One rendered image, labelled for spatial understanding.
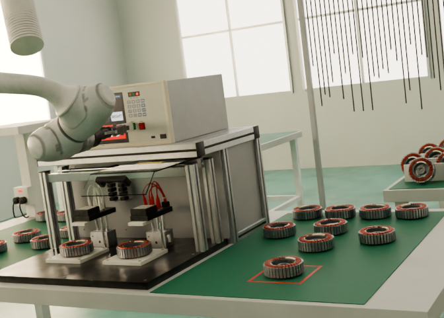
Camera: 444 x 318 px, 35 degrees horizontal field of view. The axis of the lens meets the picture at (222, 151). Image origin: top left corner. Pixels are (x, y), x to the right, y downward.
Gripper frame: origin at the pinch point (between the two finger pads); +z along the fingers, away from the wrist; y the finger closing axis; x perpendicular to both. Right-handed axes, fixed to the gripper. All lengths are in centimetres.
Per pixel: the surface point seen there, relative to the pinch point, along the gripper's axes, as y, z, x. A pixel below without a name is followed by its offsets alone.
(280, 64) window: -230, 631, 15
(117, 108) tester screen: -5.1, 4.0, 6.5
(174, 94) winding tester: 14.3, 9.8, 8.6
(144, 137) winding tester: 4.0, 4.1, -3.9
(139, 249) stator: 8.1, -12.2, -37.2
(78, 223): -20.3, -6.5, -30.1
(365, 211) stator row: 61, 49, -40
